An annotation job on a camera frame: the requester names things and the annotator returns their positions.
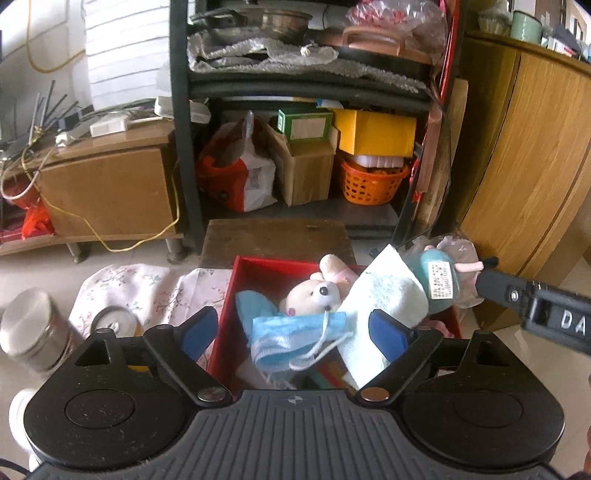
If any white ribbed container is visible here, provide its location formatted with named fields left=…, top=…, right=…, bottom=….
left=353, top=154, right=404, bottom=169

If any yellow cable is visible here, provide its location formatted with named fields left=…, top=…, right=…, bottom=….
left=0, top=0, right=181, bottom=252

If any dark wooden stool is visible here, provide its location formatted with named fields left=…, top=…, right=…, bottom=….
left=199, top=219, right=356, bottom=271

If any white power strip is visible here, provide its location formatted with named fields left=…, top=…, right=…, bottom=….
left=154, top=96, right=211, bottom=124

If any green mug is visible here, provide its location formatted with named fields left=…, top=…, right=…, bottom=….
left=510, top=10, right=543, bottom=44

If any black shelf rack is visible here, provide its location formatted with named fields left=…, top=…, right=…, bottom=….
left=168, top=0, right=467, bottom=257

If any wooden television cabinet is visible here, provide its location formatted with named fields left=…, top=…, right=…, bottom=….
left=0, top=117, right=185, bottom=257

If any yellow carton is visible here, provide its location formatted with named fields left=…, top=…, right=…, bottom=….
left=332, top=108, right=417, bottom=158

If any orange plastic basket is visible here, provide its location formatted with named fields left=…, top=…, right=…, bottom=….
left=341, top=157, right=411, bottom=206

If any blue yellow drink can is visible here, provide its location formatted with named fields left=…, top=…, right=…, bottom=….
left=91, top=307, right=145, bottom=337

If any red cardboard box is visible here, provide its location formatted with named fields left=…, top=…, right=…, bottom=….
left=208, top=256, right=462, bottom=398

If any green carton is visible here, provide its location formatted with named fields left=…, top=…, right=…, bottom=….
left=277, top=109, right=333, bottom=141

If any white towel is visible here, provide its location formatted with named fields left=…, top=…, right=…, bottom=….
left=335, top=244, right=430, bottom=388

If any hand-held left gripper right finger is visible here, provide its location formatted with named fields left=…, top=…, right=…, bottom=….
left=355, top=308, right=515, bottom=407

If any metal pot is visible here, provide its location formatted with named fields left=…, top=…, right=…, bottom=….
left=217, top=8, right=315, bottom=44

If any stainless steel thermos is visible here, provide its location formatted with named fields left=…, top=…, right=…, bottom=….
left=0, top=287, right=86, bottom=374

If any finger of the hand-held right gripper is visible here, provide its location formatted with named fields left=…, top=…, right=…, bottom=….
left=475, top=269, right=532, bottom=308

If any brown cardboard box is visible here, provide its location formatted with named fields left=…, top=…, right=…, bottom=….
left=268, top=124, right=338, bottom=207

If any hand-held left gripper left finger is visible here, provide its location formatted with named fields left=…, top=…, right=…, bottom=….
left=74, top=305, right=234, bottom=408

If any red white plastic bag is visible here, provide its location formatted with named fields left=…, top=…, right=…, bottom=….
left=198, top=111, right=278, bottom=213

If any bubble wrap sheet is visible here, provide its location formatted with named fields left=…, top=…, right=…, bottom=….
left=187, top=34, right=340, bottom=72

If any blue haired doll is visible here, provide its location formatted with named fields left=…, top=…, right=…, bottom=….
left=406, top=247, right=499, bottom=317

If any wooden board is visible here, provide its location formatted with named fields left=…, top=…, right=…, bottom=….
left=416, top=78, right=469, bottom=232

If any pan with pink lid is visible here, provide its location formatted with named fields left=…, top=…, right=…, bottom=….
left=318, top=25, right=435, bottom=77

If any black antenna router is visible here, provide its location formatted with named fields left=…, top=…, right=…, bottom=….
left=28, top=80, right=93, bottom=144

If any glass jar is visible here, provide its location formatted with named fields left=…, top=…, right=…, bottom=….
left=9, top=388, right=40, bottom=469

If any clear red printed plastic bag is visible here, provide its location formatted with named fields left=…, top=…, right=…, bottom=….
left=346, top=0, right=446, bottom=47

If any white power adapter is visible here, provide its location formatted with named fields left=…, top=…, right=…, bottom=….
left=90, top=114, right=127, bottom=138

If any white slatted panel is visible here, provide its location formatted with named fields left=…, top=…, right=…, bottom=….
left=83, top=0, right=174, bottom=109

